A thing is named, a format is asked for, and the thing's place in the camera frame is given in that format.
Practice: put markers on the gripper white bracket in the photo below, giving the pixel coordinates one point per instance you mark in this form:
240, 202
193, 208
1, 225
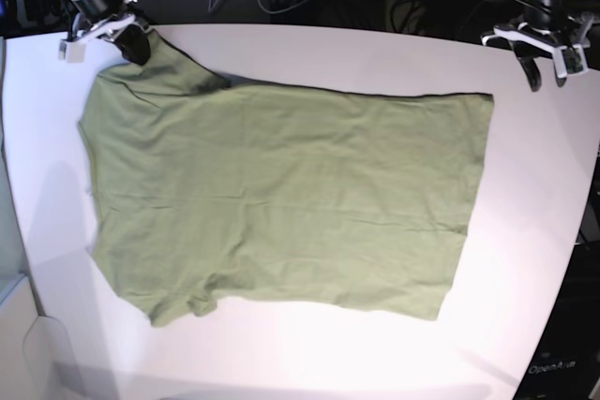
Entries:
100, 19
557, 30

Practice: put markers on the green T-shirt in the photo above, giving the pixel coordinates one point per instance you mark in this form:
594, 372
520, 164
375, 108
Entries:
206, 189

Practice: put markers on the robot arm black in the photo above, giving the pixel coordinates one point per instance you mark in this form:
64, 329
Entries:
50, 14
557, 29

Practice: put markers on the black OpenArm case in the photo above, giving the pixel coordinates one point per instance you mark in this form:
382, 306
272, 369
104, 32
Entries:
565, 364

